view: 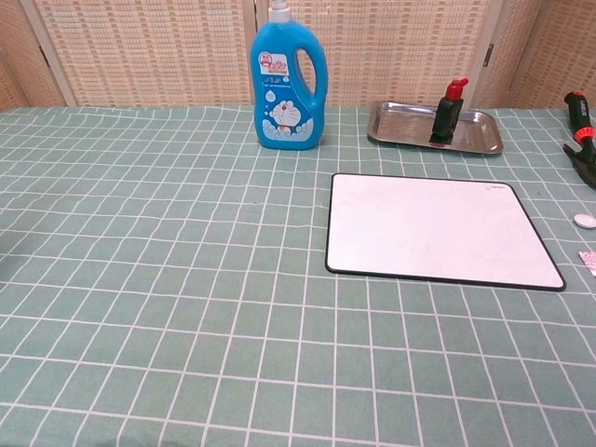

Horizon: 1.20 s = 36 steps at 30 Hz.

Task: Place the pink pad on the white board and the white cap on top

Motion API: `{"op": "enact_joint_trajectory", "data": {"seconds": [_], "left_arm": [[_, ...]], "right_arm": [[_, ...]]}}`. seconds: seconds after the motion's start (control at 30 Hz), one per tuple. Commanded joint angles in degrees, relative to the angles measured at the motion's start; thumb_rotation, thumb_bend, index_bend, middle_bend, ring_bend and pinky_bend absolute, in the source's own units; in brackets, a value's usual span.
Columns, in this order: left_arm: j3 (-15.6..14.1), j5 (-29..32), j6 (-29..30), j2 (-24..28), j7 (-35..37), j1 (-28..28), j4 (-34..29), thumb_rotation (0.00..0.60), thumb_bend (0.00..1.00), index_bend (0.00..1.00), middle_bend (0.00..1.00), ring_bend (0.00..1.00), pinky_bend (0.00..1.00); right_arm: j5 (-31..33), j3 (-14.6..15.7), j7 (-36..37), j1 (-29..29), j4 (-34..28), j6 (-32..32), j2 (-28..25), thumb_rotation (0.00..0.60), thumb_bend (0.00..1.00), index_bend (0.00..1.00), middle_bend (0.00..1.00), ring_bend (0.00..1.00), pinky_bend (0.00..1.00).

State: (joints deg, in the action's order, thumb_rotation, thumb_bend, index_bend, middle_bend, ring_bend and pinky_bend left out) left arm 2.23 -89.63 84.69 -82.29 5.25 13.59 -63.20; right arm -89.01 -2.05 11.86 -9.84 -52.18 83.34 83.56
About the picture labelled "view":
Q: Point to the small white round piece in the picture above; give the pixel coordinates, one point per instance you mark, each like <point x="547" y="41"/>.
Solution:
<point x="582" y="219"/>

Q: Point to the red patterned square cloth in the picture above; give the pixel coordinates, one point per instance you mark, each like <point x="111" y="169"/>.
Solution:
<point x="589" y="261"/>

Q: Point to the white mat with black edge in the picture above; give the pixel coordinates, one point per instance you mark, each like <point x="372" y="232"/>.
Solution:
<point x="433" y="233"/>

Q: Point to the green checked tablecloth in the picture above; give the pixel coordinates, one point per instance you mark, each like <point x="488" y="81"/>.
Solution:
<point x="186" y="279"/>

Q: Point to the blue detergent pump bottle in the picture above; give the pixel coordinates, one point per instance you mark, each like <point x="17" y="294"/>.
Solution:
<point x="288" y="98"/>

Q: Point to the stainless steel tray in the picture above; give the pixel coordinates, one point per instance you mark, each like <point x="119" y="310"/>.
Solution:
<point x="400" y="123"/>

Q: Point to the dark bottle with red cap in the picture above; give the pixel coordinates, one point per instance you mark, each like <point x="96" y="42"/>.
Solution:
<point x="446" y="116"/>

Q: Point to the bamboo folding screen panel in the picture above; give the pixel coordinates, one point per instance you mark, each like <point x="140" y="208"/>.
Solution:
<point x="153" y="51"/>
<point x="554" y="51"/>
<point x="14" y="60"/>
<point x="396" y="46"/>

